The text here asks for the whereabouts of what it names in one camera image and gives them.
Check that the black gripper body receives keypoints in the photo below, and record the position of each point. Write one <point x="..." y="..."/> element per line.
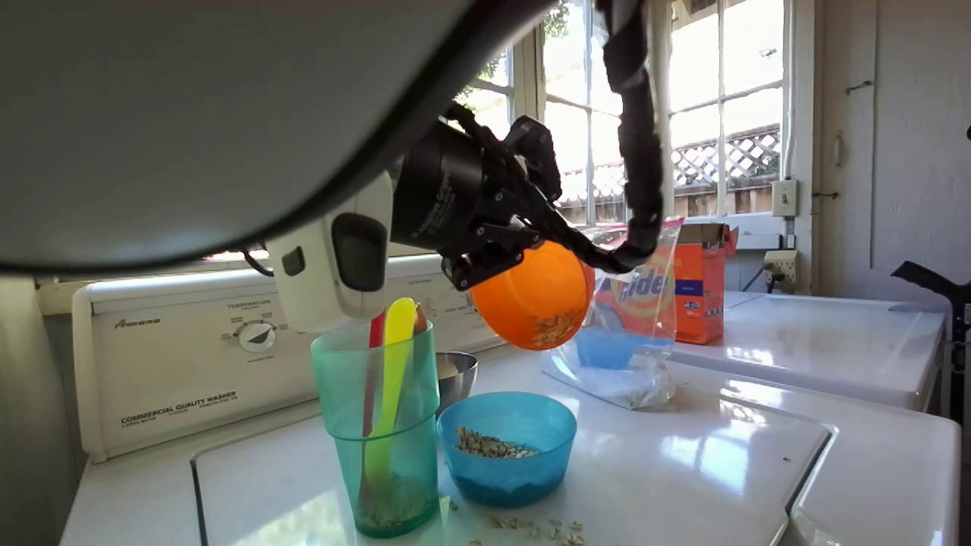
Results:
<point x="473" y="198"/>

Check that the orange plastic bowl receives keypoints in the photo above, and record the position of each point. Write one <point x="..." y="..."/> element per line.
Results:
<point x="541" y="303"/>

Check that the pink plastic spoon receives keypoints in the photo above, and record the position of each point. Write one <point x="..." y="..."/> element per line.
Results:
<point x="370" y="377"/>

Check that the robot arm white silver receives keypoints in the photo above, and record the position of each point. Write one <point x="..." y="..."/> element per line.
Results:
<point x="142" y="134"/>

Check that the small metal bowl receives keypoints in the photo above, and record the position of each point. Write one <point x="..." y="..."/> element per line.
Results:
<point x="456" y="377"/>

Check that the blue scoop inside bag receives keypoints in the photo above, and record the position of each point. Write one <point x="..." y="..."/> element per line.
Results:
<point x="609" y="351"/>

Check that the teal translucent plastic cup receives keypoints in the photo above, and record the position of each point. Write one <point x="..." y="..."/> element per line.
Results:
<point x="411" y="492"/>

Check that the blue plastic bowl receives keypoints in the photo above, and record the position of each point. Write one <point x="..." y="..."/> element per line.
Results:
<point x="508" y="446"/>

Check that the yellow-green plastic spoon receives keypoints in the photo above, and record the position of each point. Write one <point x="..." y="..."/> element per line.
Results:
<point x="393" y="368"/>

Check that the clear zip plastic bag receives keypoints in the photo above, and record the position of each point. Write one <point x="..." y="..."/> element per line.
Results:
<point x="640" y="306"/>

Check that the orange detergent box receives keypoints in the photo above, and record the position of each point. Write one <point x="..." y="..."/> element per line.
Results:
<point x="699" y="290"/>

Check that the white washing machine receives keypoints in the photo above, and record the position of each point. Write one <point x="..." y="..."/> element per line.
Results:
<point x="201" y="428"/>

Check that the white dryer top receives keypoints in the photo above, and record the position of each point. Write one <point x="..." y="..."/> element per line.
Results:
<point x="869" y="351"/>

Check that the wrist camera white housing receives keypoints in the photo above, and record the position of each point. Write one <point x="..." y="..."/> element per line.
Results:
<point x="336" y="268"/>

